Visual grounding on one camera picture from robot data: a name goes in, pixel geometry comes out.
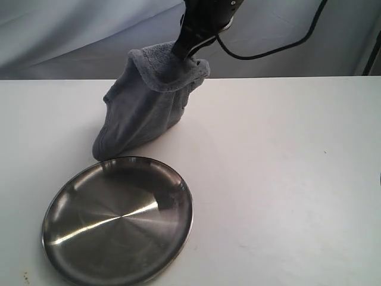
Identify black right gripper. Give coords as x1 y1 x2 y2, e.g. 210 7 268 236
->
171 0 243 61

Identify grey blue fleece towel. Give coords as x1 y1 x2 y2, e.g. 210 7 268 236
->
92 42 210 161

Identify grey backdrop cloth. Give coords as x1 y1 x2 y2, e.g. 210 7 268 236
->
1 1 380 79

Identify dark vertical stand pole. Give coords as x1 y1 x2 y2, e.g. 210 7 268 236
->
362 33 381 76

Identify round stainless steel plate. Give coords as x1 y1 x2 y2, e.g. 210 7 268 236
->
41 156 193 285

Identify black cable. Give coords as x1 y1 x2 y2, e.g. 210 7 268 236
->
216 0 329 60

